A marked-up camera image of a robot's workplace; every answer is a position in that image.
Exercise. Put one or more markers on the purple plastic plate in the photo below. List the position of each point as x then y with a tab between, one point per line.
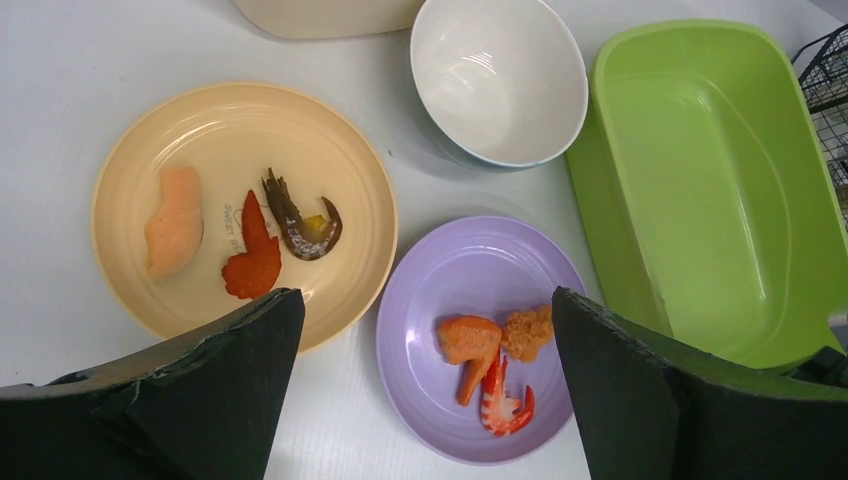
488	266

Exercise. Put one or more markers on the pink salmon slice toy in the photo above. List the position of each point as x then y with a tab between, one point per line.
174	233

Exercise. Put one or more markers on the beige plastic bin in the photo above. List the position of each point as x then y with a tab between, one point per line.
329	19

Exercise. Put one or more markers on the fried chicken nugget piece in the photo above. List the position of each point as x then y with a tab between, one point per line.
526	332

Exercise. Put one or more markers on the red crab claw toy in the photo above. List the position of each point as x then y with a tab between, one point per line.
253	273

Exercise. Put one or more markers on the orange chicken wing toy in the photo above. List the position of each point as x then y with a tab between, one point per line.
474	340

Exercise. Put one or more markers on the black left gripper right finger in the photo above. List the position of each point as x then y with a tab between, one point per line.
650	407

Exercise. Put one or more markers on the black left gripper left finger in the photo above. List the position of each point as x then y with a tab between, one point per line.
202	405

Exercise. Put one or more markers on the green plastic tub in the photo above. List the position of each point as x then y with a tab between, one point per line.
705	198

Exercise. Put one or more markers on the brown food scraps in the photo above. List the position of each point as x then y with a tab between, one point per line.
306	239

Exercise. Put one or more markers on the yellow plastic plate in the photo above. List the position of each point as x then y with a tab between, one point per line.
237	137

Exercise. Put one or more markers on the white ceramic bowl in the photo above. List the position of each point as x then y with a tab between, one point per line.
504	81

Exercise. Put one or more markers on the black wire basket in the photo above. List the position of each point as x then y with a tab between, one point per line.
823	81

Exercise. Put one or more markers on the red shrimp toy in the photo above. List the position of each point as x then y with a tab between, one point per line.
502	415

